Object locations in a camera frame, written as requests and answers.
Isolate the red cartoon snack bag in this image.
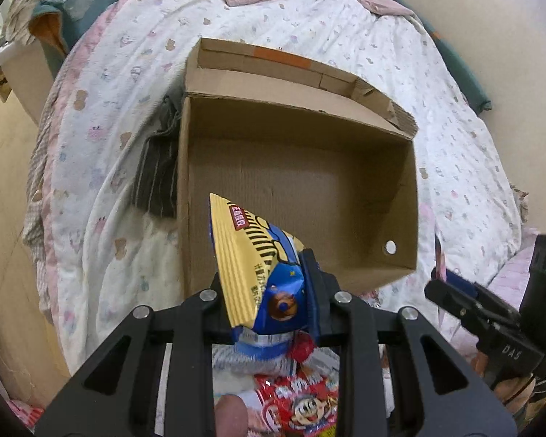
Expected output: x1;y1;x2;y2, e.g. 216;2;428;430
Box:
246;370;339;436

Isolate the yellow blue snack bag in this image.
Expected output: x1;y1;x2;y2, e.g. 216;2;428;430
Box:
209;192;308;335

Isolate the person's thumb tip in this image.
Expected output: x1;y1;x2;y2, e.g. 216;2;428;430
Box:
214;395;248;437

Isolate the white patterned bed quilt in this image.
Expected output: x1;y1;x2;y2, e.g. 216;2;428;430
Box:
23;0;522;370

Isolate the white blue snack bag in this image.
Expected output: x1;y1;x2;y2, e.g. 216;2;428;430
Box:
212;331;340;398

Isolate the brown cardboard box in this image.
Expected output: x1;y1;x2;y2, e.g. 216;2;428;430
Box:
177;38;418;294

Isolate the teal green cloth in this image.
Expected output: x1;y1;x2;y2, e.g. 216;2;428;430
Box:
395;0;493;115

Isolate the dark striped cloth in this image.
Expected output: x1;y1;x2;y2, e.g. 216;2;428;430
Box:
131;96;181;218

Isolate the teal orange pillow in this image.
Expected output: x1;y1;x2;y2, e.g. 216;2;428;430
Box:
28;0;117;76

